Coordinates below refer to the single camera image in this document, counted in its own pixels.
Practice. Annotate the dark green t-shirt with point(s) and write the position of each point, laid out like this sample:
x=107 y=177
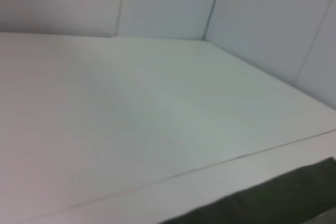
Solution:
x=262 y=200

